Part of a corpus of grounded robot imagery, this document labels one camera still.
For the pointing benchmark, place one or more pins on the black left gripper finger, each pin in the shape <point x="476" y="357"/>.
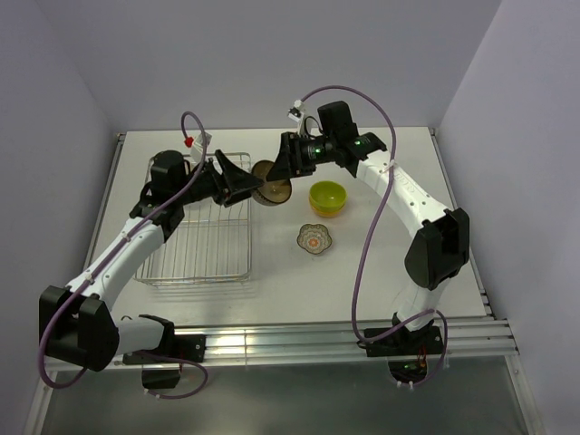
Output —
<point x="229" y="170"/>
<point x="241" y="190"/>

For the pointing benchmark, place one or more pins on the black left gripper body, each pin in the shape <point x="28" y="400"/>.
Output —
<point x="209" y="184"/>

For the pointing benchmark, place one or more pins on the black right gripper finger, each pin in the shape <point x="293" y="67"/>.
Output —
<point x="287" y="147"/>
<point x="280" y="170"/>

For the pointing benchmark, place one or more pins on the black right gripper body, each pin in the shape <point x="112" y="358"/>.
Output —
<point x="310" y="153"/>

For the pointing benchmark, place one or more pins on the dark patterned ceramic bowl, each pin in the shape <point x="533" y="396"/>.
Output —
<point x="271" y="193"/>

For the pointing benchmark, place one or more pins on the lime green plastic bowl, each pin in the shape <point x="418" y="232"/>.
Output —
<point x="327" y="196"/>

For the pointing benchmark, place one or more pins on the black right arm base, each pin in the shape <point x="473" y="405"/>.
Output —
<point x="413" y="357"/>

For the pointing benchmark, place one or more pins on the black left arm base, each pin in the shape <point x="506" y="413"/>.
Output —
<point x="186" y="350"/>

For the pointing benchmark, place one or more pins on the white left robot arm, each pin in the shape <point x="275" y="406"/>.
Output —
<point x="75" y="321"/>

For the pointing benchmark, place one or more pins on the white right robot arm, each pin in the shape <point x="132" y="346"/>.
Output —
<point x="439" y="235"/>

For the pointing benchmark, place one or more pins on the small flower patterned dish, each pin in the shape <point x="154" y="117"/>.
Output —
<point x="314" y="238"/>

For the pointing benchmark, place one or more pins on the orange plastic bowl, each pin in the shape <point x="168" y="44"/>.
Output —
<point x="327" y="213"/>

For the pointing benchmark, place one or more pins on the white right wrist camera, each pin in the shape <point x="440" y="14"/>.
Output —
<point x="305" y="122"/>

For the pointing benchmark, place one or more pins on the metal wire dish rack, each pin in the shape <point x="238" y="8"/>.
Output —
<point x="205" y="243"/>

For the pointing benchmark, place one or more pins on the aluminium front rail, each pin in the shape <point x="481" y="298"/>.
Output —
<point x="332" y="343"/>

